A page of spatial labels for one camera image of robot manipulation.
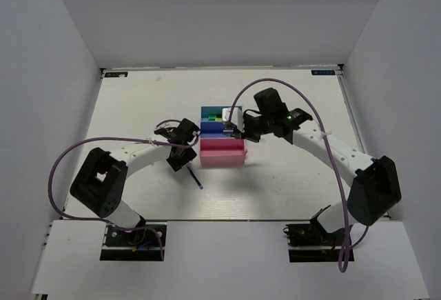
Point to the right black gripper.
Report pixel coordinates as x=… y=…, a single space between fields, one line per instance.
x=246 y=117

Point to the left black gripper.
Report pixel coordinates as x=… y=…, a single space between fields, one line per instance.
x=189 y=154

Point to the blue ink pen refill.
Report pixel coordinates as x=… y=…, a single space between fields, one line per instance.
x=193 y=175

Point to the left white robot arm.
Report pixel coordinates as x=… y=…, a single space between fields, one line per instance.
x=100 y=182

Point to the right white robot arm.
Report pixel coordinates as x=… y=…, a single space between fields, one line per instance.
x=374 y=185

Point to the dark blue drawer container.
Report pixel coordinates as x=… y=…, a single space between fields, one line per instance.
x=215 y=130

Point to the pink drawer container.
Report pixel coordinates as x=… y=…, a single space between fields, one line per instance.
x=222 y=152

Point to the light blue drawer container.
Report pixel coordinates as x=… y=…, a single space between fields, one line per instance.
x=211 y=110

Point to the right blue corner label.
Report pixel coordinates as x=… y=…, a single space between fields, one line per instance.
x=323 y=72

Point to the blue corner label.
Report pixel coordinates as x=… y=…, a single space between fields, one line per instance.
x=323 y=72
x=116 y=74

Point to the left blue corner label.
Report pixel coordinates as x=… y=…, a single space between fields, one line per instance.
x=116 y=74

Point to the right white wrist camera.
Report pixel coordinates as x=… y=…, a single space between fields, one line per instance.
x=232 y=119

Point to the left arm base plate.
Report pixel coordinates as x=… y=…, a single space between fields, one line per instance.
x=136 y=246

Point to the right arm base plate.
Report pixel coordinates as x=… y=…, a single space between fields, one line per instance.
x=307 y=245

